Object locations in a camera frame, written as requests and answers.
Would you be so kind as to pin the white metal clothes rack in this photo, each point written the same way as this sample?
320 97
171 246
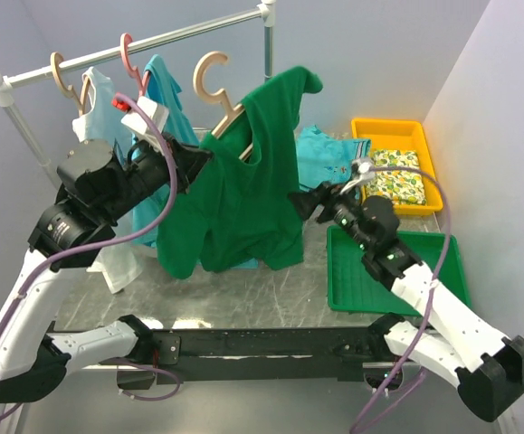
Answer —
265 10

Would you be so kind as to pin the white t shirt blue print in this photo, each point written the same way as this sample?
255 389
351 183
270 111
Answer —
118 264

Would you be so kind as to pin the green t shirt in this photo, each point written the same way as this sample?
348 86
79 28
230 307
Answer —
238 208

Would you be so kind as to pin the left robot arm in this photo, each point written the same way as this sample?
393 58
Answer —
62 245

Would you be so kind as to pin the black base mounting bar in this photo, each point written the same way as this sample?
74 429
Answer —
198 355

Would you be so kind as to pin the folded teal shirt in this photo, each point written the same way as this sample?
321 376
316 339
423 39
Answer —
323 158

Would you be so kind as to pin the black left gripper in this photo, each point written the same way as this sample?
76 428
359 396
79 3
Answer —
194 160

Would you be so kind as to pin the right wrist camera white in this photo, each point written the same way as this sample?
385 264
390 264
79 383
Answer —
362 172

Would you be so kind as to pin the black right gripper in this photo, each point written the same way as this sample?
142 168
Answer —
307 202

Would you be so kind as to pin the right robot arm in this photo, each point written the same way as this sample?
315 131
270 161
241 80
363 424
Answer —
484 365

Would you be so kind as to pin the beige hanger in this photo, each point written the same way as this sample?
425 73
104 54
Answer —
68 91
231 111

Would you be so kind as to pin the aluminium frame rail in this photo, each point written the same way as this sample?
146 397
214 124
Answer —
11 416

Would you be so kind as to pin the light blue t shirt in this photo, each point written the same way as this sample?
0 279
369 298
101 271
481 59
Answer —
163 89

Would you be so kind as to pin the pink plastic hanger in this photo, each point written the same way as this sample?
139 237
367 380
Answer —
142 80

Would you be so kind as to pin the yellow plastic bin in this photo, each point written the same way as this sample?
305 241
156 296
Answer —
402 135

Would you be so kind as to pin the lemon print folded cloth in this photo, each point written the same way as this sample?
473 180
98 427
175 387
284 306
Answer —
401 187

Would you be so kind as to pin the green plastic tray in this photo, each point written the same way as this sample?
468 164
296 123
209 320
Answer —
352 290

